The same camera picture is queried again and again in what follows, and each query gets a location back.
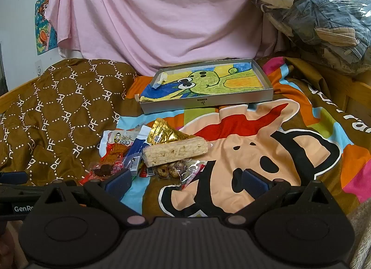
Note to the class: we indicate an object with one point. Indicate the wall poster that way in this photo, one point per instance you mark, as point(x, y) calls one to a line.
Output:
point(43, 25)

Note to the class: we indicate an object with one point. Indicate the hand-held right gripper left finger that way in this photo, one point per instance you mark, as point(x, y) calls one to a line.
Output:
point(118, 181)

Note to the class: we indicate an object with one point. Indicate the grey cardboard box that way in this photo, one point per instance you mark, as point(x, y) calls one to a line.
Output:
point(203, 104)

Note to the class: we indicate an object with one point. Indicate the wooden bed frame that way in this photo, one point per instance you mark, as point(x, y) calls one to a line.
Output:
point(358, 95)

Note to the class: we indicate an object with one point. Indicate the rice crisp bar packet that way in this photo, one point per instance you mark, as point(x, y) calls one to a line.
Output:
point(176, 150)

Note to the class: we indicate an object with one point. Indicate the white dried tofu packet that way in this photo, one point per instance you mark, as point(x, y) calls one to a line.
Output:
point(118, 141)

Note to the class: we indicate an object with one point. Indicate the red dark snack packet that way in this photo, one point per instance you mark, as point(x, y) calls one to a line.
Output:
point(101, 170)

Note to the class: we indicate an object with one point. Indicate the beige fuzzy cloth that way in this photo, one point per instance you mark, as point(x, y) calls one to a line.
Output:
point(361, 228)

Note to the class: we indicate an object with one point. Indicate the blue stick packet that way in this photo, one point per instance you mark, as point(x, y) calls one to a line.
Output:
point(139, 143)

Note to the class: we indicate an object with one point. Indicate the plastic bag of clothes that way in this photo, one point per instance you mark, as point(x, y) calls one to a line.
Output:
point(318, 11)

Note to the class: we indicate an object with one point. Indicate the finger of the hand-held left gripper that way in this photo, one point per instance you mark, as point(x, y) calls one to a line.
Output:
point(13, 177)

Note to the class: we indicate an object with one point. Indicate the gold foil snack packet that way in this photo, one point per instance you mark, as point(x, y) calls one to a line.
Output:
point(162, 132)

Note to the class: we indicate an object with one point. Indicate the pink cloth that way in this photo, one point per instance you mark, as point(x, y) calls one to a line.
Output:
point(159, 11)

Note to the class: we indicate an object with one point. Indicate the clear cookie packet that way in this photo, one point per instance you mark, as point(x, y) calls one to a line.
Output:
point(174, 169)

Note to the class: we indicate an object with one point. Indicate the cartoon printed blanket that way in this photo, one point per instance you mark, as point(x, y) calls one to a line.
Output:
point(260, 141)

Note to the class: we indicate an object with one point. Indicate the brown patterned blanket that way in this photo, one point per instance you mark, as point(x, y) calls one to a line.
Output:
point(58, 112)

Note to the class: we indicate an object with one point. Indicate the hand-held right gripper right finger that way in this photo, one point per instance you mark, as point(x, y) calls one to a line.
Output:
point(255, 183)

